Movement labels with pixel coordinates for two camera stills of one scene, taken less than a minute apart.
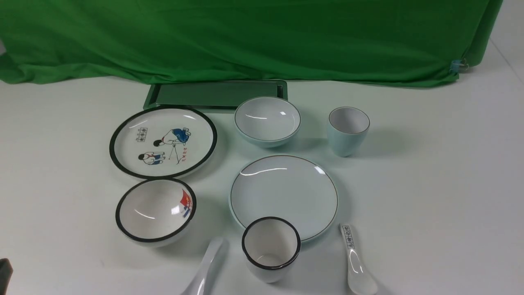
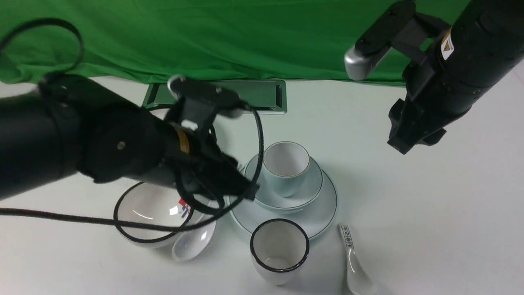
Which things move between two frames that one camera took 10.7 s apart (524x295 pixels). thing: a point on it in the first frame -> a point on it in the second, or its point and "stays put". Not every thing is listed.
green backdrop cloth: x=383 y=42 stays put
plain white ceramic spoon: x=206 y=280 -> x=191 y=244
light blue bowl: x=268 y=121 -> x=271 y=201
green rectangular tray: x=213 y=97 stays put
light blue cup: x=347 y=128 -> x=286 y=164
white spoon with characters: x=360 y=281 stays put
